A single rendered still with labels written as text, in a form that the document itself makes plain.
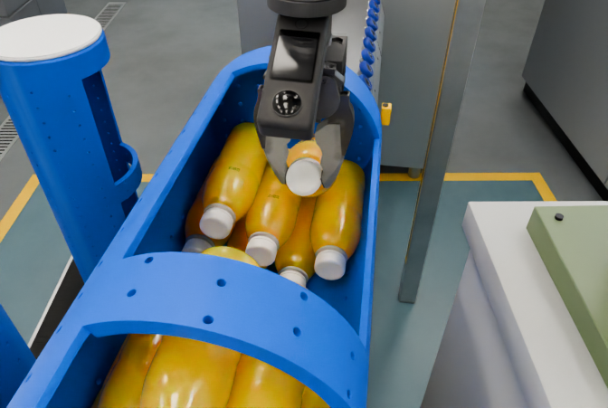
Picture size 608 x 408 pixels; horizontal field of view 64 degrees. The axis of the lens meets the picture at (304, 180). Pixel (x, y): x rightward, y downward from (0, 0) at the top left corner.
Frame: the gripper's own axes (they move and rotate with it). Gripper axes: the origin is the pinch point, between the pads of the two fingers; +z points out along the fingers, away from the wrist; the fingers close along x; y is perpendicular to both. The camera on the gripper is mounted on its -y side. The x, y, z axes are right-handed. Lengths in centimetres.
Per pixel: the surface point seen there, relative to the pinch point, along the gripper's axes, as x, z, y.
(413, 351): -29, 118, 56
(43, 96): 71, 24, 51
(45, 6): 228, 88, 271
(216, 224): 10.5, 7.3, -1.1
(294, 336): -2.6, -2.8, -21.3
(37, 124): 75, 32, 50
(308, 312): -3.3, -2.2, -18.7
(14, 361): 39.1, 28.0, -11.4
